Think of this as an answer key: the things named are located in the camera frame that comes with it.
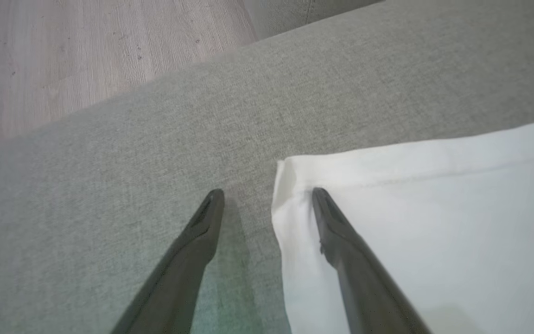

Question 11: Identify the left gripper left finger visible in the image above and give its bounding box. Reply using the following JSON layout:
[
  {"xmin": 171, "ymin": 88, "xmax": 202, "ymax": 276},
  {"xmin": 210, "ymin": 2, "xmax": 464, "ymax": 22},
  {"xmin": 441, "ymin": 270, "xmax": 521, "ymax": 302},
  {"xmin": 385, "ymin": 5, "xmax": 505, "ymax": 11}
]
[{"xmin": 111, "ymin": 188, "xmax": 225, "ymax": 334}]

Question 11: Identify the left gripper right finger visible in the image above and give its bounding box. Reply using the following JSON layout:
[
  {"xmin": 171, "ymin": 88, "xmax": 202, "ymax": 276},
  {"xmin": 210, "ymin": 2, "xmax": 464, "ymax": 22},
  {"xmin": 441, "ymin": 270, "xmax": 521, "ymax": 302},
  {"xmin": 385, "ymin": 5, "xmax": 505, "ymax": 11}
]
[{"xmin": 312, "ymin": 187, "xmax": 434, "ymax": 334}]

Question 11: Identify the white cloth garment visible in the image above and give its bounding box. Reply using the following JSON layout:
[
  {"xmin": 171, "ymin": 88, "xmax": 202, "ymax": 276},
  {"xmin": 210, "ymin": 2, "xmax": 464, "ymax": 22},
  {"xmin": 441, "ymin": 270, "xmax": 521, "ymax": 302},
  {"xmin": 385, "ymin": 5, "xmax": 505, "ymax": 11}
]
[{"xmin": 271, "ymin": 120, "xmax": 534, "ymax": 334}]

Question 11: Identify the large grey sofa seat cushion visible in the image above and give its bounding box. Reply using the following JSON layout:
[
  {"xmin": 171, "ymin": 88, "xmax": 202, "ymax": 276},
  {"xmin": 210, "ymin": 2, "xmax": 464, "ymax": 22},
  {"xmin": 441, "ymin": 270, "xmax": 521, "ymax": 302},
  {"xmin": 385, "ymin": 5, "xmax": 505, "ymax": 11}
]
[{"xmin": 0, "ymin": 0, "xmax": 534, "ymax": 334}]

